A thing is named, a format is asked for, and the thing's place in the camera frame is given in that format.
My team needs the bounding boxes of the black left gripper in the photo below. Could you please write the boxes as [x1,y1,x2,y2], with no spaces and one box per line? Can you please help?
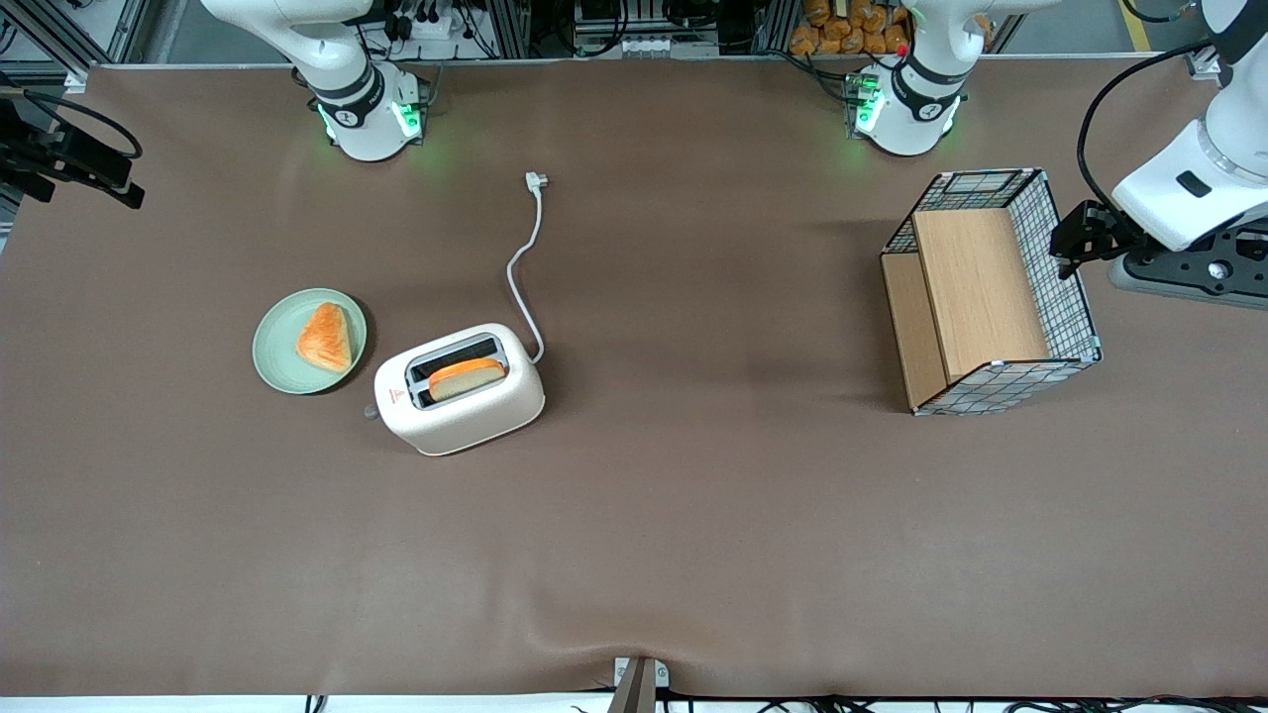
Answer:
[1049,199,1142,281]

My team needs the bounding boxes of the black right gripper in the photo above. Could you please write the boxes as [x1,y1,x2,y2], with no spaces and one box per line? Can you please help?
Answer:
[0,127,146,210]

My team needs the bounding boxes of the white two-slot toaster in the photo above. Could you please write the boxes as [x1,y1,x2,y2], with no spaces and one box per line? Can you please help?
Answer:
[363,323,547,458]

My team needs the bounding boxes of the pale green round plate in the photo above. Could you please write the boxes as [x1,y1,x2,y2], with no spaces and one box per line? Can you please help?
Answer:
[252,288,369,395]

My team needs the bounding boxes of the orange triangular pastry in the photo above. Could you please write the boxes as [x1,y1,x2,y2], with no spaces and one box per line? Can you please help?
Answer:
[296,302,354,373]

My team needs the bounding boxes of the bag of bread rolls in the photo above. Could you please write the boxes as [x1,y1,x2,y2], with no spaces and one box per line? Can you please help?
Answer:
[790,0,912,56]

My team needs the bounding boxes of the white power strip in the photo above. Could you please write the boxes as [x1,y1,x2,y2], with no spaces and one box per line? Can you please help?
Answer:
[391,8,459,43]

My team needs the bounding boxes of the toast bread slice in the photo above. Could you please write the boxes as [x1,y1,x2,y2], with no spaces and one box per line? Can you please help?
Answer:
[428,357,507,402]

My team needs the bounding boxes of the metal table clamp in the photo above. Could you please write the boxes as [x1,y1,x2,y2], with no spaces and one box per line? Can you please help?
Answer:
[612,657,671,713]

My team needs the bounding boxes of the wire basket with wooden shelf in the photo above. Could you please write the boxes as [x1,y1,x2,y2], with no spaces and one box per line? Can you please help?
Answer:
[880,168,1104,417]

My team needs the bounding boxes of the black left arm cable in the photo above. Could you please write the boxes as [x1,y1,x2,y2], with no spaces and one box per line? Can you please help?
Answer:
[1077,40,1224,214]

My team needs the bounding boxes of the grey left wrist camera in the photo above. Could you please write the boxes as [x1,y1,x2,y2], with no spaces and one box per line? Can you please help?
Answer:
[1108,226,1268,311]

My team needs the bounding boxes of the aluminium frame profile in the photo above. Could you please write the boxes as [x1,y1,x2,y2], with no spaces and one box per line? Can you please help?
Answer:
[0,0,150,75]

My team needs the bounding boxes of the white toaster power cord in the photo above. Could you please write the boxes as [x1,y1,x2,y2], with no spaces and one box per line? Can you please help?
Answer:
[506,171,550,365]

